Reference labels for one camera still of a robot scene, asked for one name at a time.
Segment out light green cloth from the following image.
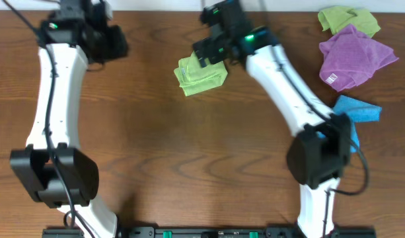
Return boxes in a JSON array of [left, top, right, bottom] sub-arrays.
[[174, 52, 228, 97]]

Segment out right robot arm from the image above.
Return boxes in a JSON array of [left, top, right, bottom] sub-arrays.
[[193, 1, 350, 237]]

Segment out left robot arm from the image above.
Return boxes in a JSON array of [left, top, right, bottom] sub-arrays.
[[10, 0, 128, 237]]

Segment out purple cloth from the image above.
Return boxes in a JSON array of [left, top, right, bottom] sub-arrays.
[[319, 24, 398, 92]]

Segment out blue cloth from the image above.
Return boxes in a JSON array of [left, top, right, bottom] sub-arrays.
[[332, 95, 382, 147]]

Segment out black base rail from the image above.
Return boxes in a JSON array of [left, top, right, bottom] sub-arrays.
[[42, 225, 377, 238]]

